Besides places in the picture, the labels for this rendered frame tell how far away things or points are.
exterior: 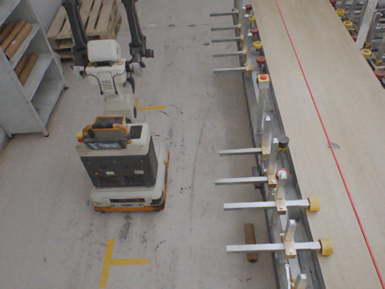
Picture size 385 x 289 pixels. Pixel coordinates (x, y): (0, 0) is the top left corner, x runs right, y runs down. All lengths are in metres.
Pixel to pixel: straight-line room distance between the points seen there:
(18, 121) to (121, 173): 1.64
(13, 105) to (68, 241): 1.55
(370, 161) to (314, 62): 1.08
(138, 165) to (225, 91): 1.85
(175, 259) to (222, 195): 0.72
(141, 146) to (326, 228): 1.35
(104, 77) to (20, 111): 1.57
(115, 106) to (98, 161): 0.46
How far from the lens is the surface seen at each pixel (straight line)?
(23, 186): 3.73
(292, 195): 2.41
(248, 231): 2.85
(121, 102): 2.75
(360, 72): 3.05
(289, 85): 2.79
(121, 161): 2.65
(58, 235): 3.24
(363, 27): 3.29
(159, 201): 2.91
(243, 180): 2.14
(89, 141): 2.43
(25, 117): 3.99
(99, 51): 2.55
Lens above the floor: 2.57
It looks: 47 degrees down
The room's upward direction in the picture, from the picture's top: 6 degrees counter-clockwise
